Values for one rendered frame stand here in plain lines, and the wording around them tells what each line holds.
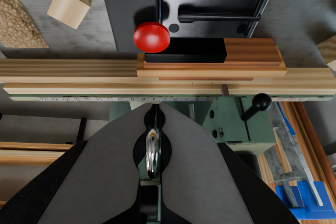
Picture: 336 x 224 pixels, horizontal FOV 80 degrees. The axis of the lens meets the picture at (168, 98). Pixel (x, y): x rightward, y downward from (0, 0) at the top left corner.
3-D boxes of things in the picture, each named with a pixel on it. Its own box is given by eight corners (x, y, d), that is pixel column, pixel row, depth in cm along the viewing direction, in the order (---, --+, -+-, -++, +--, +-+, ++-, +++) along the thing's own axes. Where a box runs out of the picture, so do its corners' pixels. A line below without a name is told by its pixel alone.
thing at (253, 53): (272, 37, 32) (282, 62, 30) (268, 45, 34) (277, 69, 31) (144, 36, 32) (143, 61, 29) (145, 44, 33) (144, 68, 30)
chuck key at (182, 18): (269, -9, 15) (272, -1, 15) (249, 32, 19) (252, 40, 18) (179, -11, 15) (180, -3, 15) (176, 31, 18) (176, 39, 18)
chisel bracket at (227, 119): (261, 86, 29) (279, 143, 25) (232, 125, 41) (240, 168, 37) (210, 86, 29) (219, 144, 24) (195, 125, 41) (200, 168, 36)
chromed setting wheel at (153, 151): (160, 108, 40) (160, 174, 34) (160, 131, 51) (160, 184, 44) (145, 108, 40) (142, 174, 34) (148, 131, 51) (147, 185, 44)
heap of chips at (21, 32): (10, -12, 25) (4, -3, 24) (49, 47, 33) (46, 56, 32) (-49, -13, 25) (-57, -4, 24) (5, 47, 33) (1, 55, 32)
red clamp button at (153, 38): (171, 19, 16) (171, 28, 15) (169, 47, 18) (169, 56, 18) (131, 18, 15) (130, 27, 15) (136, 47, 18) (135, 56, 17)
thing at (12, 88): (330, 67, 39) (341, 89, 37) (323, 74, 41) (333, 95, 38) (13, 65, 37) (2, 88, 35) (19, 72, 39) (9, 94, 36)
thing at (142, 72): (277, 45, 34) (288, 71, 31) (272, 52, 35) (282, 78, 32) (138, 44, 33) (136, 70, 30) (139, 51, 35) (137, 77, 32)
